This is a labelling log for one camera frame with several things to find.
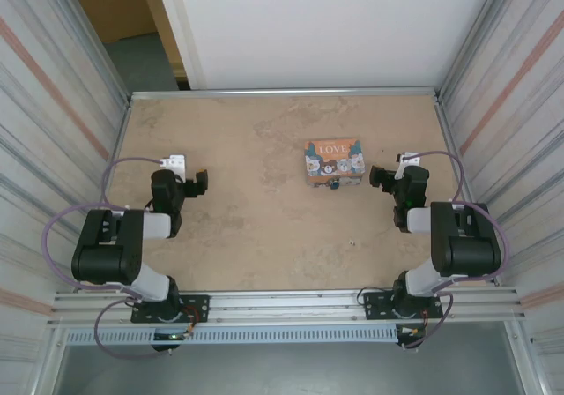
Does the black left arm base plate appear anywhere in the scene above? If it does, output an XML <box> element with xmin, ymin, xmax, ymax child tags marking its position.
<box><xmin>130</xmin><ymin>294</ymin><xmax>210</xmax><ymax>324</ymax></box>

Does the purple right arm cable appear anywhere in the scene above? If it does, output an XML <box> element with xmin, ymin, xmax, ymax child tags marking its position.
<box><xmin>401</xmin><ymin>151</ymin><xmax>512</xmax><ymax>350</ymax></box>

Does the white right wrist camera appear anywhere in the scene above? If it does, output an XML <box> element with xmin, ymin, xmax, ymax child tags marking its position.
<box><xmin>395</xmin><ymin>151</ymin><xmax>422</xmax><ymax>181</ymax></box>

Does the white door frame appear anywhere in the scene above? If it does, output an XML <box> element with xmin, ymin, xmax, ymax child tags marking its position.
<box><xmin>152</xmin><ymin>0</ymin><xmax>208</xmax><ymax>91</ymax></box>

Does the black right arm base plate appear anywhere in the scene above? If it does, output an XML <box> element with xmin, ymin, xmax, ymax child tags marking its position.
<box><xmin>363</xmin><ymin>291</ymin><xmax>443</xmax><ymax>321</ymax></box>

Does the grey slotted cable duct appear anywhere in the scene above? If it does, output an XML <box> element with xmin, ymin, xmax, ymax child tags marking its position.
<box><xmin>64</xmin><ymin>327</ymin><xmax>400</xmax><ymax>346</ymax></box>

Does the aluminium mounting rail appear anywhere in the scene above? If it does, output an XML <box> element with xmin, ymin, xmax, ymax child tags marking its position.
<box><xmin>48</xmin><ymin>285</ymin><xmax>529</xmax><ymax>326</ymax></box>

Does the bear print LOVE tin box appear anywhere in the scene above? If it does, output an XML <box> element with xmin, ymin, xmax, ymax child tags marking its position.
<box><xmin>303</xmin><ymin>138</ymin><xmax>367</xmax><ymax>189</ymax></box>

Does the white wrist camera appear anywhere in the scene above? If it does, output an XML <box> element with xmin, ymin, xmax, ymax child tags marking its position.
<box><xmin>395</xmin><ymin>151</ymin><xmax>422</xmax><ymax>181</ymax></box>
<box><xmin>159</xmin><ymin>154</ymin><xmax>188</xmax><ymax>178</ymax></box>

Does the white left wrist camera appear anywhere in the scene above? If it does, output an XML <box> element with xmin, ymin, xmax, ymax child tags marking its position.
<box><xmin>159</xmin><ymin>154</ymin><xmax>188</xmax><ymax>178</ymax></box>

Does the aluminium table edge rail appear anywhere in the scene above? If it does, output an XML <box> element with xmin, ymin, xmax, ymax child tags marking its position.
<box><xmin>130</xmin><ymin>86</ymin><xmax>442</xmax><ymax>101</ymax></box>

